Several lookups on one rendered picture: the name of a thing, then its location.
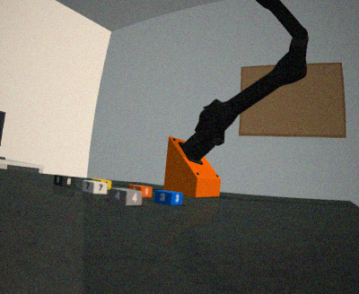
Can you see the yellow digit block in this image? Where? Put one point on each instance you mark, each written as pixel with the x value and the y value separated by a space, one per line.
pixel 104 181

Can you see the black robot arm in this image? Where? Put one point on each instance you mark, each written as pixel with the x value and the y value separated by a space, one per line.
pixel 219 115

